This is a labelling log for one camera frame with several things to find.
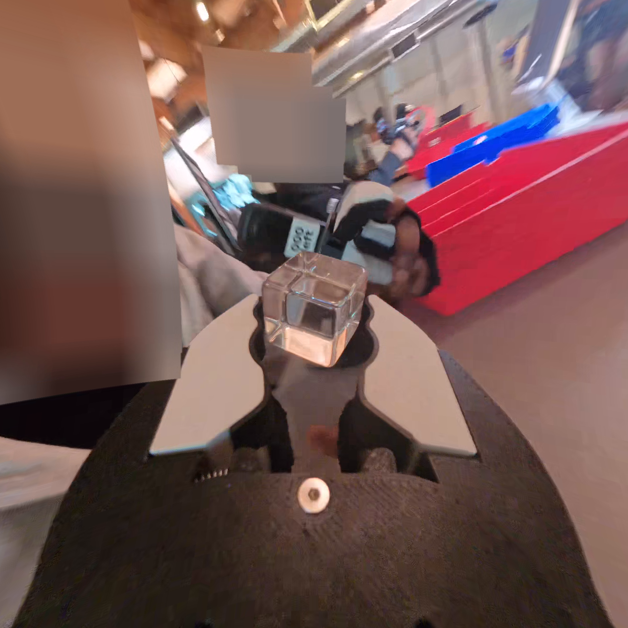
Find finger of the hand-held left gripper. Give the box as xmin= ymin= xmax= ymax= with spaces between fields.
xmin=334 ymin=182 xmax=396 ymax=242
xmin=342 ymin=221 xmax=396 ymax=286

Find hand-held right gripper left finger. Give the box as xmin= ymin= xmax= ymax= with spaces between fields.
xmin=148 ymin=293 xmax=291 ymax=473

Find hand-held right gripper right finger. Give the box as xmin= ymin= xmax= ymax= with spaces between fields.
xmin=340 ymin=293 xmax=479 ymax=473

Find clear glass cube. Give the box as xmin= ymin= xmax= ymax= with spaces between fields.
xmin=261 ymin=252 xmax=369 ymax=369

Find person's left hand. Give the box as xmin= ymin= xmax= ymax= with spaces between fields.
xmin=390 ymin=201 xmax=441 ymax=299

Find black metal stand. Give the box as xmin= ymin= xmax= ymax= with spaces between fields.
xmin=169 ymin=137 xmax=242 ymax=256

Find blue plastic bin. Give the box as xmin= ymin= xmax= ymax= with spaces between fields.
xmin=426 ymin=103 xmax=561 ymax=188

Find large red plastic bin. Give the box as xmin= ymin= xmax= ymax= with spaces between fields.
xmin=406 ymin=120 xmax=628 ymax=317

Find person's black shirt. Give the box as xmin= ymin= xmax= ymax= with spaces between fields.
xmin=0 ymin=383 xmax=148 ymax=449

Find silver ventilation duct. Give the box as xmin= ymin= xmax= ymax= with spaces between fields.
xmin=275 ymin=0 xmax=457 ymax=94

